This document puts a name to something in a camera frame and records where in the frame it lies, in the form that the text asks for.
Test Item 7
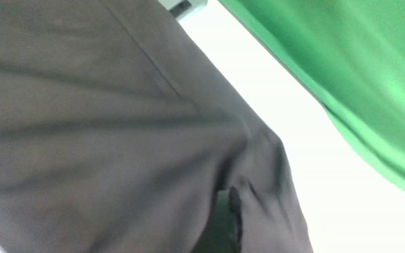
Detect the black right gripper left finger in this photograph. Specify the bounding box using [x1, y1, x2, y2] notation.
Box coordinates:
[192, 187, 242, 253]

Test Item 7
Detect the dark gray long-sleeved shirt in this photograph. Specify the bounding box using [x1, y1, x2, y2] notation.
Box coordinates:
[0, 0, 313, 253]

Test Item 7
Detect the green backdrop cloth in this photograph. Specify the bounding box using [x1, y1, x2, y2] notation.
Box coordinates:
[221, 0, 405, 192]

